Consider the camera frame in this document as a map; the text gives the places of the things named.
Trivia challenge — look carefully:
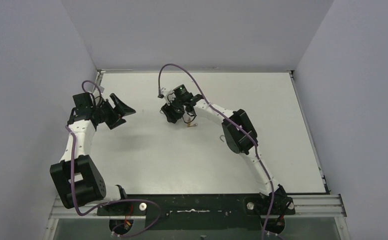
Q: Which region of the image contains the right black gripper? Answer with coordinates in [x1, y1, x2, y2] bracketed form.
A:
[162, 97, 185, 125]

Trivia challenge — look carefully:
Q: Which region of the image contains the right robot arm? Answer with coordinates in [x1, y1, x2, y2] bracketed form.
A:
[158, 84, 295, 215]

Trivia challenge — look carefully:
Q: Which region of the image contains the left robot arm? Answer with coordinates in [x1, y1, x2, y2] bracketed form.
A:
[49, 92, 136, 214]

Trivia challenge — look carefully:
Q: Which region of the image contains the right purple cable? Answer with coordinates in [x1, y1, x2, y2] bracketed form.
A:
[157, 63, 281, 240]

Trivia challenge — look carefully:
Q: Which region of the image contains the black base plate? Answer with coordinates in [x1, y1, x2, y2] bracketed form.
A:
[97, 193, 296, 231]

